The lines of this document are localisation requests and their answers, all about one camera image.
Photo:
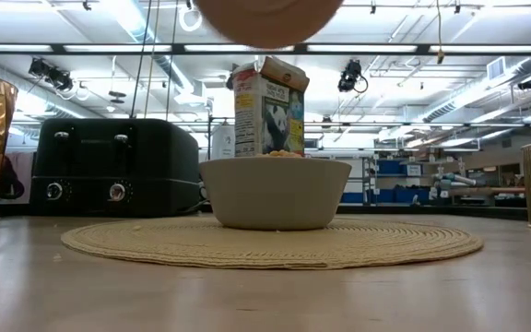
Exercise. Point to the round cereal puffs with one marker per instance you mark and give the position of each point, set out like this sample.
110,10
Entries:
279,154

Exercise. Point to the beige bowl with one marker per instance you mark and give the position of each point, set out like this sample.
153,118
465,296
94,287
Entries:
274,193

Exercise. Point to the panda cereal box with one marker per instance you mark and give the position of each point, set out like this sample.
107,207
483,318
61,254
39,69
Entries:
270,115

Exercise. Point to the pink plate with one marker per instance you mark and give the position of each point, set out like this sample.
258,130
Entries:
270,23

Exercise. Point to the white trash bin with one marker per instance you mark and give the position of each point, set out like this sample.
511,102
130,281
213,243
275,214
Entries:
223,140

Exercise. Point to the round woven placemat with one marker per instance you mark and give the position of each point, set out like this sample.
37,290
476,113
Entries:
270,249

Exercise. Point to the metal storage shelf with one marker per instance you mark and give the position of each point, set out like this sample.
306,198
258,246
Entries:
390,196

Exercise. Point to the black four-slot toaster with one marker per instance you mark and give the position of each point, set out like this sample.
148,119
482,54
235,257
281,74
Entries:
109,166

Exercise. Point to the black ceiling camera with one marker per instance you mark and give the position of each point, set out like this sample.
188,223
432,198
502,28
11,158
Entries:
53,76
350,76

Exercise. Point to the black overhead frame bar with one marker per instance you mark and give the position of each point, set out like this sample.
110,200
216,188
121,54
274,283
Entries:
178,48

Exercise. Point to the black table frame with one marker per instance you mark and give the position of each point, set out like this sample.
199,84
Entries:
431,211

